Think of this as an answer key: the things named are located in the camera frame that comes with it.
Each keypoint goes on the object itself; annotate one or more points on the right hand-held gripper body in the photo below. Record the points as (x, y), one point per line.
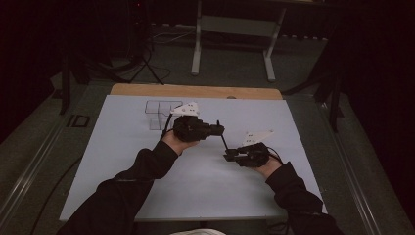
(254, 153)

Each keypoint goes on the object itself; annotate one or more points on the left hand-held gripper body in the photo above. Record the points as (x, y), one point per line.
(191, 129)

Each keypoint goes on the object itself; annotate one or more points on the black pen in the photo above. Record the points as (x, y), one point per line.
(224, 141)

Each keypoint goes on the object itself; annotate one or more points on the clear acrylic holder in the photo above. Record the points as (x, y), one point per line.
(156, 112)

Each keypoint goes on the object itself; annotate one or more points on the person's left hand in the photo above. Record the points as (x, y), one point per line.
(176, 143)

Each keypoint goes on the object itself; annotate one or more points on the person's right hand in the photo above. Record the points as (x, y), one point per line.
(269, 169)

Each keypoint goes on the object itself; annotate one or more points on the white table sheet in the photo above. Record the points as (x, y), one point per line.
(202, 189)

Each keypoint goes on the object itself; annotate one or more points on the white cloth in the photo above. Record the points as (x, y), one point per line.
(197, 232)

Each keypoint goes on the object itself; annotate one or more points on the black metal stand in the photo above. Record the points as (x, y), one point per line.
(326, 94)

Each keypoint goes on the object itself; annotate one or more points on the white metal stand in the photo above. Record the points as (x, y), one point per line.
(238, 26)

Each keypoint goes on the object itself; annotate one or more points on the metal floor rail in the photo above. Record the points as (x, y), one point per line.
(29, 176)
(355, 176)

